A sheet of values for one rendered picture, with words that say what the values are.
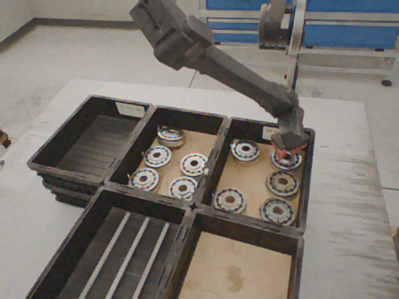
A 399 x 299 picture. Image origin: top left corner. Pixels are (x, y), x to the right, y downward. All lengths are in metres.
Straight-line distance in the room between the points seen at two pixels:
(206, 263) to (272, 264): 0.18
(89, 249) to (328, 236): 0.75
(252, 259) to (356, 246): 0.38
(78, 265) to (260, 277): 0.51
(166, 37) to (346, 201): 0.86
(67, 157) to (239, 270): 0.76
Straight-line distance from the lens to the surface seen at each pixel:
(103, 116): 1.36
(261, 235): 0.84
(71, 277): 0.96
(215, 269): 0.87
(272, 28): 1.15
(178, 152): 1.11
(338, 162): 1.30
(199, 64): 0.64
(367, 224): 1.17
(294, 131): 0.84
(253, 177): 1.02
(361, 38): 2.85
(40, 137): 1.61
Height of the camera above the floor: 1.64
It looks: 47 degrees down
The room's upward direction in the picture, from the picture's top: 6 degrees counter-clockwise
